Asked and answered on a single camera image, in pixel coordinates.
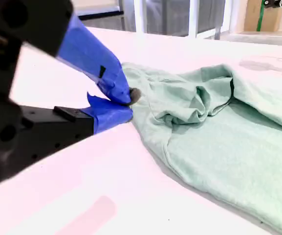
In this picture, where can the brown cardboard box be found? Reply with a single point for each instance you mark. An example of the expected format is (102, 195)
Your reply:
(274, 17)

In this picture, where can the green pole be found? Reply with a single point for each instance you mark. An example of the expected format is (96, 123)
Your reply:
(260, 17)

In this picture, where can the pale green T-shirt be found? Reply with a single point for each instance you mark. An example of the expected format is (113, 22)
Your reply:
(216, 159)

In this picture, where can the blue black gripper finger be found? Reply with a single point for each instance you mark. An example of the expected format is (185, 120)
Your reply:
(89, 54)
(106, 115)

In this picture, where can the black device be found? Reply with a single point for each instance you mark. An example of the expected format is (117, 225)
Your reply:
(277, 3)

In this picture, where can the white shelf frame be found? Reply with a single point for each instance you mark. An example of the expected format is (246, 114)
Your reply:
(192, 17)

